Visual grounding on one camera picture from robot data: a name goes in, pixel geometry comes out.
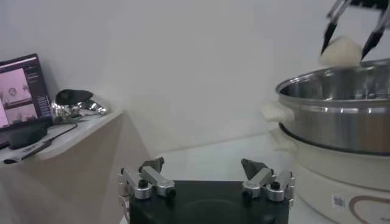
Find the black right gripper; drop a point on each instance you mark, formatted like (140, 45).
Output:
(368, 3)

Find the grey usb hub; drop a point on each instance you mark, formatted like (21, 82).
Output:
(27, 152)

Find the black computer mouse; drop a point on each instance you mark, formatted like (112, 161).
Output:
(27, 137)

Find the white steamed baozi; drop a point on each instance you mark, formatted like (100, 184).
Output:
(341, 53)

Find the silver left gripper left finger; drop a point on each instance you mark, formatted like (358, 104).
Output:
(155, 178)

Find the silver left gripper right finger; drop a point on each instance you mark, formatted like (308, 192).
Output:
(259, 179)

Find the stainless steel steamer basket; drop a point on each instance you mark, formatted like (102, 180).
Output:
(335, 124)

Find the cream electric cooking pot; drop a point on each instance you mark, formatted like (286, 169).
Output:
(323, 173)

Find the chrome headset with black visor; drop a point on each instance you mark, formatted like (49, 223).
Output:
(73, 103)

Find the white side table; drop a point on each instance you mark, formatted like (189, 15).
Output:
(76, 170)

